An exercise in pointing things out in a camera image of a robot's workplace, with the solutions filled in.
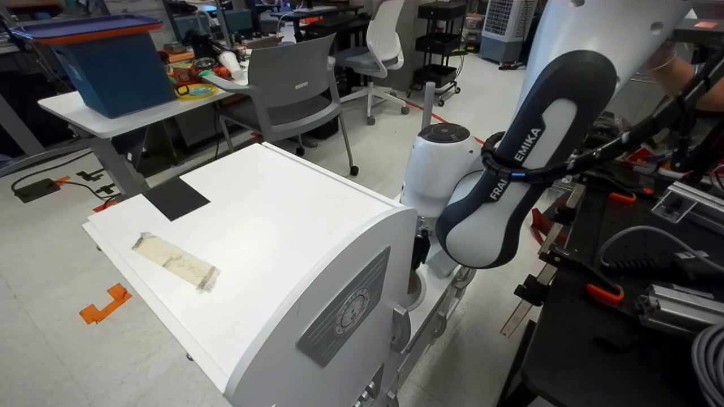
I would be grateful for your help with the heap of colourful toys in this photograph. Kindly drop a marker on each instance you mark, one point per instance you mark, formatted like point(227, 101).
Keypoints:
point(192, 70)

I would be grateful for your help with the black power brick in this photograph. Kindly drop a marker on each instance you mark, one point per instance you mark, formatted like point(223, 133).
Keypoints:
point(37, 189)

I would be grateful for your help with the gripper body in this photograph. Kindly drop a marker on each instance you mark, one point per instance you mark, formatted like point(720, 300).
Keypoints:
point(420, 249)

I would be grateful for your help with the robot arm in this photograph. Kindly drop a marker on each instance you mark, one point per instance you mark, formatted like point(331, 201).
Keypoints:
point(543, 141)

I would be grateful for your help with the white post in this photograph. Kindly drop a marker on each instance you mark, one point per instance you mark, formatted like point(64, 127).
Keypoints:
point(429, 104)

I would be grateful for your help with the silver aluminium rail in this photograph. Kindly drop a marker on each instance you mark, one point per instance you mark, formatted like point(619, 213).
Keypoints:
point(679, 308)
point(693, 203)

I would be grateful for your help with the long metal bar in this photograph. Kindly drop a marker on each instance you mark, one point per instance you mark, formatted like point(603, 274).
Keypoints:
point(546, 271)

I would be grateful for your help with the blue bin with orange rim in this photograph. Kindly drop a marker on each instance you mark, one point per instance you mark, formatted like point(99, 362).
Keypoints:
point(119, 68)

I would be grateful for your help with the toy kitchen sink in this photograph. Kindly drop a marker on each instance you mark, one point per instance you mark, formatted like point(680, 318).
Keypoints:
point(417, 291)

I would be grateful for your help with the person's forearm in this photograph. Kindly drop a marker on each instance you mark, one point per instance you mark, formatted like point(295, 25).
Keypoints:
point(676, 73)

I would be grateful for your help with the strip of beige tape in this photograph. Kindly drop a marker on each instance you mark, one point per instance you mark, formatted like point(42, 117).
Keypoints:
point(175, 261)

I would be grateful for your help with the white toy kitchen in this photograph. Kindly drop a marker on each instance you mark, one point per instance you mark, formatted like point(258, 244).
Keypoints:
point(271, 243)

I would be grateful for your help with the grey chair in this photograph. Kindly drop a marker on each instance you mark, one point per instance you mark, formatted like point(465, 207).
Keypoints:
point(288, 85)

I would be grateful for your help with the black utility cart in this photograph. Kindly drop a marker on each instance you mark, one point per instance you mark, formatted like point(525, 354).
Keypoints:
point(438, 42)

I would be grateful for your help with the white office chair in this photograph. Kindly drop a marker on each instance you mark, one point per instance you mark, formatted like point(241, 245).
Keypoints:
point(384, 39)

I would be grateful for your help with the white table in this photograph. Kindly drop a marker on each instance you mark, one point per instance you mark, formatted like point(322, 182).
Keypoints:
point(85, 113)

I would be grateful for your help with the white paper cup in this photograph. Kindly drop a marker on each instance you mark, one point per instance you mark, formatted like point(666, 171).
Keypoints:
point(232, 65)

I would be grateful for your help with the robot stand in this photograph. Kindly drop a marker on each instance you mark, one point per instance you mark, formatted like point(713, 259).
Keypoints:
point(594, 350)

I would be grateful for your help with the black desk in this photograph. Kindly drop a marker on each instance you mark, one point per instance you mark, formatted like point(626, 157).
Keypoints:
point(317, 14)

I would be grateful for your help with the white air cooler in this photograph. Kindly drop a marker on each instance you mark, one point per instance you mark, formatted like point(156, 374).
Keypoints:
point(506, 28)

